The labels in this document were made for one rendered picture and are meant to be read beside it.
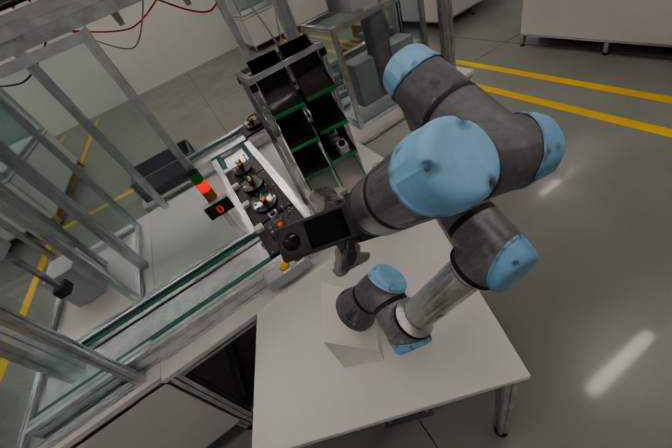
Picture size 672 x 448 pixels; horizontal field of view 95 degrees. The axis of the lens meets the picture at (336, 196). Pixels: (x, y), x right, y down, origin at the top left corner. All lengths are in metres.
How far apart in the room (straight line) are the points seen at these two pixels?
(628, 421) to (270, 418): 1.58
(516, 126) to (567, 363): 1.90
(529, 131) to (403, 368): 0.98
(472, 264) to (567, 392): 1.48
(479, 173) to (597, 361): 1.99
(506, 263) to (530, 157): 0.36
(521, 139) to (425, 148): 0.12
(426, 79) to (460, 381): 0.97
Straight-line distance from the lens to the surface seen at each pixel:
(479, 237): 0.68
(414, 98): 0.38
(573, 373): 2.16
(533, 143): 0.34
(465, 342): 1.22
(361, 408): 1.20
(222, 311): 1.54
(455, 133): 0.25
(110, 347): 1.89
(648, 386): 2.23
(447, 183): 0.23
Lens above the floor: 1.99
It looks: 39 degrees down
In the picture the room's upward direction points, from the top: 23 degrees counter-clockwise
